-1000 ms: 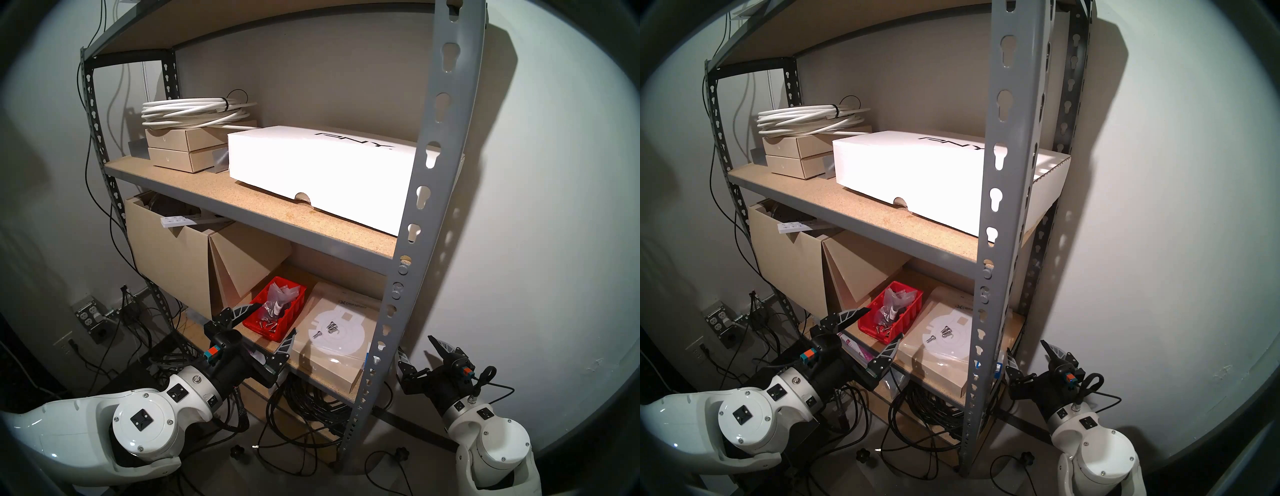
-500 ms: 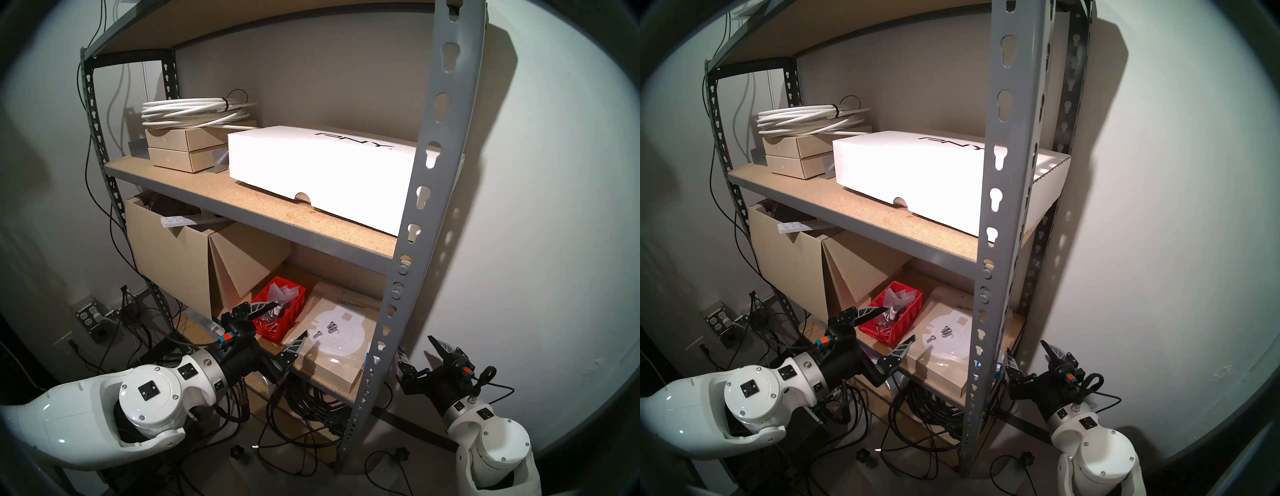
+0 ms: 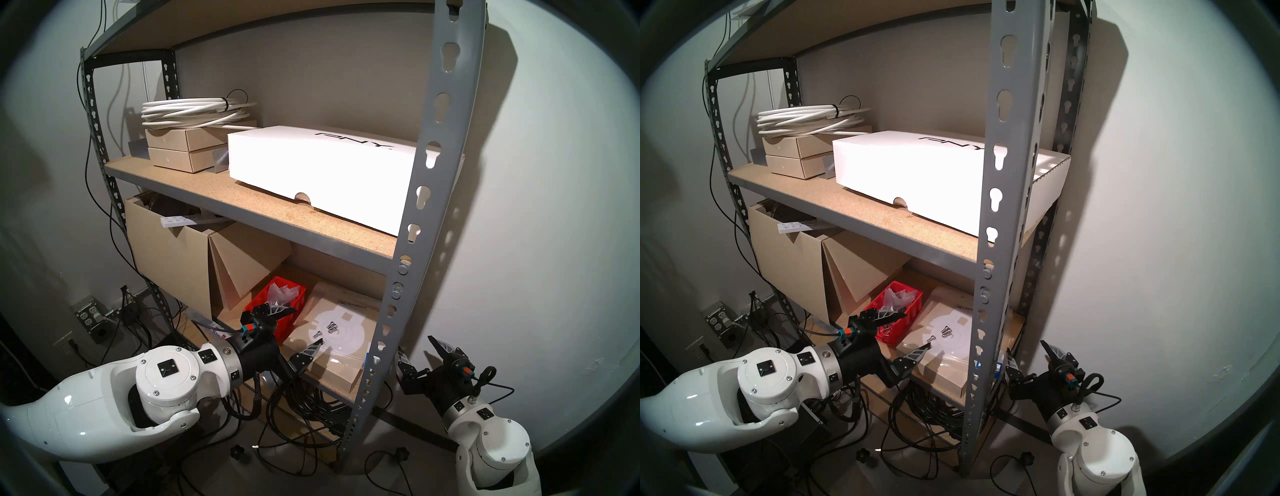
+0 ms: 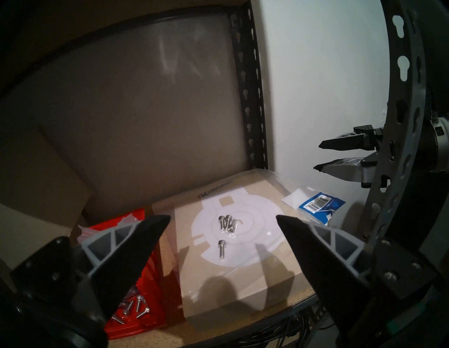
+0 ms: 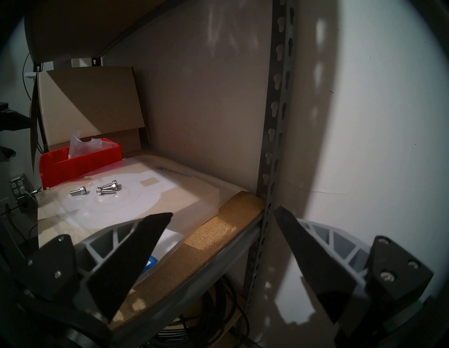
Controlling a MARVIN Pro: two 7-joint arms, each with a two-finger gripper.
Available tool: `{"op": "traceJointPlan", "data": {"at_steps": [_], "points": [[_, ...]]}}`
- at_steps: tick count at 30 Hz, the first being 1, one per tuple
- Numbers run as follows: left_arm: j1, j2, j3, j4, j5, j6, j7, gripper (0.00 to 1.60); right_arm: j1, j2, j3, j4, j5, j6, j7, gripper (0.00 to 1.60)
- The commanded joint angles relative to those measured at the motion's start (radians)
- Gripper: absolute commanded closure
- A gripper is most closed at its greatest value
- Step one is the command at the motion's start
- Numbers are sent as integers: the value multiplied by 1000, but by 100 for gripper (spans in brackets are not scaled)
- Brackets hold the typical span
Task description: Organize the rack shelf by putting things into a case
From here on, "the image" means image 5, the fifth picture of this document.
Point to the red plastic bin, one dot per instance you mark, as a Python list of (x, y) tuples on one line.
[(80, 165)]

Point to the silver socket head bolt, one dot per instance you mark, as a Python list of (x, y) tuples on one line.
[(105, 190), (112, 184), (77, 191)]

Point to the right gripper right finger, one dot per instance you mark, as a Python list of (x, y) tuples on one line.
[(322, 270)]

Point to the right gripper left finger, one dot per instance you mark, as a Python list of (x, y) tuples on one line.
[(119, 266)]

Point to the flat beige wrapped box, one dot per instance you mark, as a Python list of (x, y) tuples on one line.
[(175, 196)]

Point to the black wall plug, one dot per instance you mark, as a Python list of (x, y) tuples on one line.
[(27, 204)]

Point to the grey metal rack shelf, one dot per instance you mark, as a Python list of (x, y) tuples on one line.
[(277, 105)]

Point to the clear plastic bag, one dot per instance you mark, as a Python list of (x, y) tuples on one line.
[(82, 145)]

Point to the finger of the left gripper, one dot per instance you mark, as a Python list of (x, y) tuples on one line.
[(7, 154), (12, 121)]

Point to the grey wall power outlet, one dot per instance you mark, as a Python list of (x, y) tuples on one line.
[(15, 186)]

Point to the open brown cardboard box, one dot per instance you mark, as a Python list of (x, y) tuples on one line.
[(87, 101)]

